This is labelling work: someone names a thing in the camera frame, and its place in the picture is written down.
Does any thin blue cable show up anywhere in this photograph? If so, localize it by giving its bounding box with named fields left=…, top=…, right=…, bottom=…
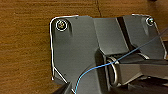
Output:
left=72, top=29, right=168, bottom=94

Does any silver base bolt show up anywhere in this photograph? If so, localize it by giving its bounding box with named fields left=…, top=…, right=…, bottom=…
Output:
left=55, top=19, right=70, bottom=32
left=145, top=17, right=156, bottom=28

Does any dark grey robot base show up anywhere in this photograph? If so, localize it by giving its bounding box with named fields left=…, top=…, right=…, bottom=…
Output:
left=48, top=13, right=168, bottom=94

